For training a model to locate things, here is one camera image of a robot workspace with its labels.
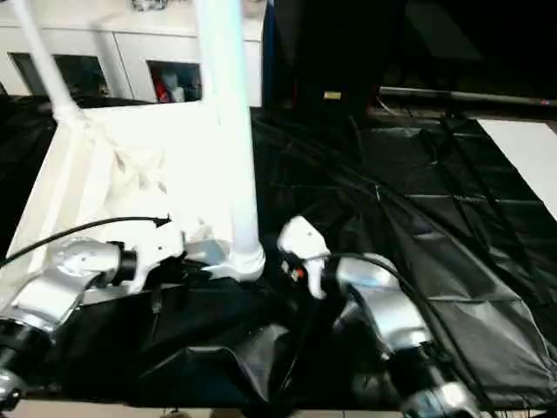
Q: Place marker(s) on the white plastic table top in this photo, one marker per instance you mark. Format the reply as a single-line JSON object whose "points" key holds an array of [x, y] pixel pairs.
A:
{"points": [[87, 174]]}

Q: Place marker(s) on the white plastic table leg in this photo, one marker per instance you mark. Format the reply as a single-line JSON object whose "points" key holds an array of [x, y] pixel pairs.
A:
{"points": [[48, 65], [230, 130]]}

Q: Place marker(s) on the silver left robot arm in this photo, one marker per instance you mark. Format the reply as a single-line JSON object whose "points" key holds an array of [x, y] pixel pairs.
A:
{"points": [[48, 296]]}

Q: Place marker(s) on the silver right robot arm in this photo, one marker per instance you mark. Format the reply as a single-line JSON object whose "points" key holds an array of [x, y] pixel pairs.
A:
{"points": [[391, 313]]}

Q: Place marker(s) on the black plastic mat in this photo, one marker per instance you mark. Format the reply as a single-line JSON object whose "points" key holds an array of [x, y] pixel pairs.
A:
{"points": [[435, 217]]}

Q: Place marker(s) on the small tan label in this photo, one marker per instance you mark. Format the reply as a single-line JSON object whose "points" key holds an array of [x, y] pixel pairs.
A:
{"points": [[333, 95]]}

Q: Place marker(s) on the small white cup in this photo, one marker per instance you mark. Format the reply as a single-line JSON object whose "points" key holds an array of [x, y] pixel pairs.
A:
{"points": [[178, 93]]}

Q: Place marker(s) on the small red figure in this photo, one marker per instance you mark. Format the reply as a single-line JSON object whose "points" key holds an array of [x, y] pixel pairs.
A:
{"points": [[163, 89]]}

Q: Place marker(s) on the tall black cabinet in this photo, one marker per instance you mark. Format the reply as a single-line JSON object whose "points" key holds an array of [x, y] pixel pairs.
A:
{"points": [[304, 43]]}

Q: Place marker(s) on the white cabinet with glass doors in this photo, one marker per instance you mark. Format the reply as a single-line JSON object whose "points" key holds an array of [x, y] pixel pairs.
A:
{"points": [[130, 39]]}

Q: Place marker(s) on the black horizontal bar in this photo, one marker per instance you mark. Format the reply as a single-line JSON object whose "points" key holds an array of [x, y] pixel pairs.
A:
{"points": [[457, 93]]}

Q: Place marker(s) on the white flat board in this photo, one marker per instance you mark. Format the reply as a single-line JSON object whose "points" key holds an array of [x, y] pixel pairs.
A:
{"points": [[522, 148]]}

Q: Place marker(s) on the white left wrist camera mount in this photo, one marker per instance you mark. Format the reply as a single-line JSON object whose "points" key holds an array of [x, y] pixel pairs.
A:
{"points": [[161, 248]]}

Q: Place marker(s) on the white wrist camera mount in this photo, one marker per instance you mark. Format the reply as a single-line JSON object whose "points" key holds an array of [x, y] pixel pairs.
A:
{"points": [[304, 237], [161, 248]]}

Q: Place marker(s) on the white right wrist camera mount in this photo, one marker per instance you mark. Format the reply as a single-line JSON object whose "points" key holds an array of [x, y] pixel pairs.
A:
{"points": [[304, 237]]}

